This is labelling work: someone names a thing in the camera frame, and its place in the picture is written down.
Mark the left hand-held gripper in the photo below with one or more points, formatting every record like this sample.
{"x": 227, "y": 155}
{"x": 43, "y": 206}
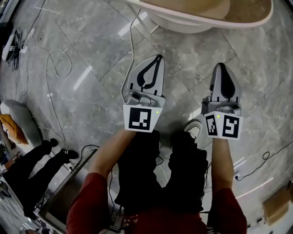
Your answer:
{"x": 139, "y": 117}

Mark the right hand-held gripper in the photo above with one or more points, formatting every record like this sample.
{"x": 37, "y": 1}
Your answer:
{"x": 231, "y": 125}

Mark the person's right forearm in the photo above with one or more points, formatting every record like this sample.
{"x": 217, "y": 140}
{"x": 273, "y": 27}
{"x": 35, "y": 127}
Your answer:
{"x": 222, "y": 164}

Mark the person's left forearm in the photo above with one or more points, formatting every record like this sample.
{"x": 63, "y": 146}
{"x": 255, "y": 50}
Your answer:
{"x": 110, "y": 155}

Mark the round glass coffee table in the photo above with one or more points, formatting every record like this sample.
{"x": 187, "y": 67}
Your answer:
{"x": 249, "y": 9}

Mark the person's right white shoe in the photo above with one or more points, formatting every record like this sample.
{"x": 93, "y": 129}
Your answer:
{"x": 194, "y": 130}

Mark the black power adapter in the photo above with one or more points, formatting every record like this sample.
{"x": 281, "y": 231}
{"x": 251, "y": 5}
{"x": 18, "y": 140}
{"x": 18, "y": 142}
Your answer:
{"x": 237, "y": 177}

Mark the person's black trousers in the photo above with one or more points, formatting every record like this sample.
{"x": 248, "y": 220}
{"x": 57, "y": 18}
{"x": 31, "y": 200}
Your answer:
{"x": 142, "y": 171}

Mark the white power strip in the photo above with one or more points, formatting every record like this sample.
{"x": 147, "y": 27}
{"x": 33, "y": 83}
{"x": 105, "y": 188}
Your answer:
{"x": 24, "y": 49}

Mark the white chair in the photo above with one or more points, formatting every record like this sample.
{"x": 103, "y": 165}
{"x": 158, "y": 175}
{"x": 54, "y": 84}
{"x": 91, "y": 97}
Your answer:
{"x": 25, "y": 118}

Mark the person's red shirt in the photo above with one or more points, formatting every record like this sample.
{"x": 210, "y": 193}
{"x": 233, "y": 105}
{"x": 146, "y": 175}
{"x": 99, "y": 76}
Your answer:
{"x": 91, "y": 205}

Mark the white round appliance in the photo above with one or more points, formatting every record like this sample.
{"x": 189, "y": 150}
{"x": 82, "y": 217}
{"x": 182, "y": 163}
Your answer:
{"x": 11, "y": 45}

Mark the grey counter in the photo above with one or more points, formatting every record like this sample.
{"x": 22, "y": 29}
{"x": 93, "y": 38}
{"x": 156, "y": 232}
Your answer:
{"x": 66, "y": 194}

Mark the orange cushion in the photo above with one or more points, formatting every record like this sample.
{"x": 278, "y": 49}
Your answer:
{"x": 13, "y": 130}

